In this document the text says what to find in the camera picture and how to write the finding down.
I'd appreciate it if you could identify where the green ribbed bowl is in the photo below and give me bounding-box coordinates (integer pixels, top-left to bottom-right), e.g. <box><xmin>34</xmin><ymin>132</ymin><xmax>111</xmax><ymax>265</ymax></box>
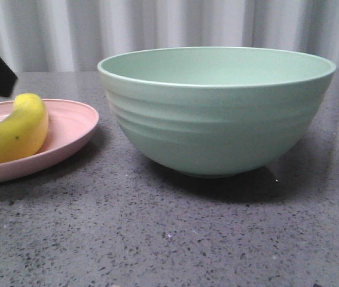
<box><xmin>97</xmin><ymin>47</ymin><xmax>336</xmax><ymax>178</ymax></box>

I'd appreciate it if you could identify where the yellow banana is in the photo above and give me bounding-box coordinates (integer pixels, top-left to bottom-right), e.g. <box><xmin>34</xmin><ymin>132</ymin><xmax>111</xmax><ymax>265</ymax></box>
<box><xmin>0</xmin><ymin>93</ymin><xmax>49</xmax><ymax>163</ymax></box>

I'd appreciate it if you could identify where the pink plate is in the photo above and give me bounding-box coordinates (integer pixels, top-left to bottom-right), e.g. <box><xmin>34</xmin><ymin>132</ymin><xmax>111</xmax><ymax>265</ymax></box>
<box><xmin>0</xmin><ymin>99</ymin><xmax>99</xmax><ymax>182</ymax></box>

